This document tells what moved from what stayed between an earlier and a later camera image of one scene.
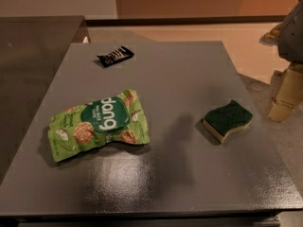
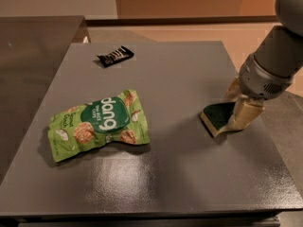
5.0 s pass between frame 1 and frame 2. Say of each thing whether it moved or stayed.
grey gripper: moved
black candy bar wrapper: stayed
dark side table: stayed
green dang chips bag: stayed
